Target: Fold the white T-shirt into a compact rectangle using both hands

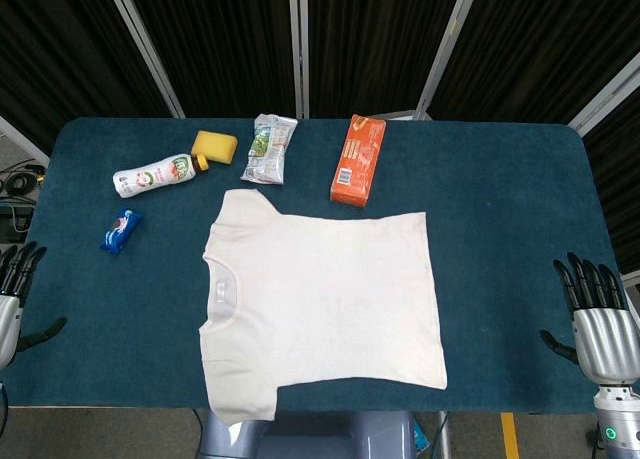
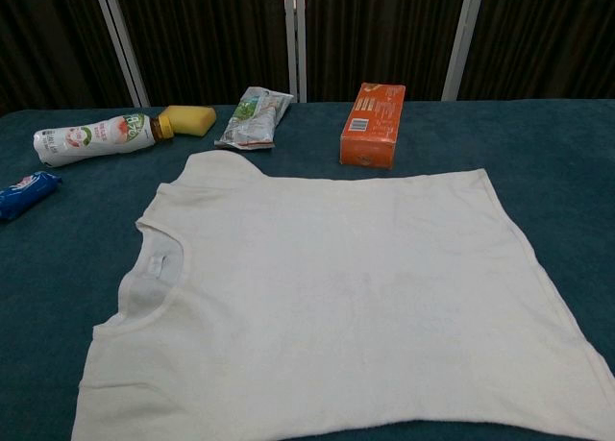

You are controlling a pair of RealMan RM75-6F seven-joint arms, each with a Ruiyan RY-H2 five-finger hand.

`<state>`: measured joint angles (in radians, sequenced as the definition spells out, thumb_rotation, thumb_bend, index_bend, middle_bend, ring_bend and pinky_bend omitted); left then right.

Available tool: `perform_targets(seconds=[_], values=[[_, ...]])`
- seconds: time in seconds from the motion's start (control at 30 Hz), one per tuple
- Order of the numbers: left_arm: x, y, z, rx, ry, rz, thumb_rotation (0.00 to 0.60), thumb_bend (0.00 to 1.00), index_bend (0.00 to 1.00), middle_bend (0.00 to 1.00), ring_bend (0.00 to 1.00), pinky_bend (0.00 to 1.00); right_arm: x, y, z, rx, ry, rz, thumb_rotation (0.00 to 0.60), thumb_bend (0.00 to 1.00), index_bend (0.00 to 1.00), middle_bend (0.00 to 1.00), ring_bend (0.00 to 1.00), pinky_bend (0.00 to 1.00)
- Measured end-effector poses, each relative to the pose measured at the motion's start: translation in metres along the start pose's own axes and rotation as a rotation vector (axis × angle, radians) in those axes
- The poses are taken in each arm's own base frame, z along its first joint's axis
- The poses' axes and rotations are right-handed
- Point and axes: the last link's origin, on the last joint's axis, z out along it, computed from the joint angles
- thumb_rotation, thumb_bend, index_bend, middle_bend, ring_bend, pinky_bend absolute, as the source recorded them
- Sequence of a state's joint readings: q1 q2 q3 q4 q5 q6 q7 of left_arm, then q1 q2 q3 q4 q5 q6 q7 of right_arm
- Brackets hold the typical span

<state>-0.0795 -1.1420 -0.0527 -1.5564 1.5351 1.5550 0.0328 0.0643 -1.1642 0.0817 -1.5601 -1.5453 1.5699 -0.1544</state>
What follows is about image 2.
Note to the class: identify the blue snack packet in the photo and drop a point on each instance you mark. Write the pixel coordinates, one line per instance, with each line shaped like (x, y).
(24, 193)

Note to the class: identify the white t-shirt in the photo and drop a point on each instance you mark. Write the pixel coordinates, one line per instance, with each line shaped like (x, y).
(336, 292)

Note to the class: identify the white drink bottle yellow cap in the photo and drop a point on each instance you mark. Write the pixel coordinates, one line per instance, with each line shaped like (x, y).
(96, 138)

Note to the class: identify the orange cardboard box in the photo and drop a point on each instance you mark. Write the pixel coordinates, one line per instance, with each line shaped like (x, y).
(370, 138)

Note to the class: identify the dark pleated curtain panel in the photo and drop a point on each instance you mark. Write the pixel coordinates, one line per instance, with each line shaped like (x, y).
(206, 37)
(384, 28)
(543, 37)
(48, 37)

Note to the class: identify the yellow sponge block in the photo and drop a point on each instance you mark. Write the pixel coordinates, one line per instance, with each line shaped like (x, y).
(192, 119)

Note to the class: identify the white screen frame post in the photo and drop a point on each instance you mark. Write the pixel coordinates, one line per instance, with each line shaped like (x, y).
(464, 37)
(121, 42)
(294, 37)

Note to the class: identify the silver snack packet green print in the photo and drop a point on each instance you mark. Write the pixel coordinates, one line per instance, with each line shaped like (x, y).
(252, 119)

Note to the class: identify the teal table cover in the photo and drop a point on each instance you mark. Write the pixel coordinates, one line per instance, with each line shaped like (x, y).
(528, 143)

